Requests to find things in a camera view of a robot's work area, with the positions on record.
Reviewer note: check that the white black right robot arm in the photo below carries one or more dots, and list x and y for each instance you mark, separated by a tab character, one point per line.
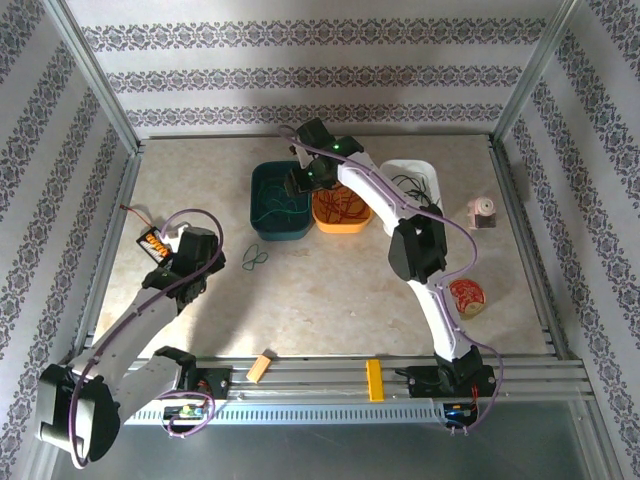
375	185

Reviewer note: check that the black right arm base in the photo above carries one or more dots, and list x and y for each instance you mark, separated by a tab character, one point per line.
422	382

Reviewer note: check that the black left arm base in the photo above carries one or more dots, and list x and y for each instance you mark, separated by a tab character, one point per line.
217	385

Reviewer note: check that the black board with orange plugs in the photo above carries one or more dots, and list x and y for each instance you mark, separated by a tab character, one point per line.
152	246

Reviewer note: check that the yellow plastic bin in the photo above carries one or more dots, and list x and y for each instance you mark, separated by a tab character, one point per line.
340	227

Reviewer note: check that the teal plastic bin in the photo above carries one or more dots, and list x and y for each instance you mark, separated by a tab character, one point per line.
280	230

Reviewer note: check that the thin red board lead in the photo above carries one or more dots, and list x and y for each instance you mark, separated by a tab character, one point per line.
135	214

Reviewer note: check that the white plastic bin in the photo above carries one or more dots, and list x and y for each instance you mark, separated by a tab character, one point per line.
400	167

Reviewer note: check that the small orange wooden block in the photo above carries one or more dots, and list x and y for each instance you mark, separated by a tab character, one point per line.
259	369

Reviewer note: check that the small pink device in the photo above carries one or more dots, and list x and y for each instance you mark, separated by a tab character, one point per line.
481	210

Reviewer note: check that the aluminium mounting rails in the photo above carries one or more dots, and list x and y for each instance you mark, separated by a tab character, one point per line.
310	380

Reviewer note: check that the yellow plastic block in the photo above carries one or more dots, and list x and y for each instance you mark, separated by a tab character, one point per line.
375	380

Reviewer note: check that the grey metal plate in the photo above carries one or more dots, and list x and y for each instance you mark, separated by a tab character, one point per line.
320	455

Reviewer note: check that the aluminium side rail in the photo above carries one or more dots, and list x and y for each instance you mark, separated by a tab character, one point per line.
110	250
516	210

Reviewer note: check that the aluminium rear rail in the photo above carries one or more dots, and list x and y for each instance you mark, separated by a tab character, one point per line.
200	136

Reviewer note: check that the aluminium frame post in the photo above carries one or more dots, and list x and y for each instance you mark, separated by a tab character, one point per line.
95	80
537	70

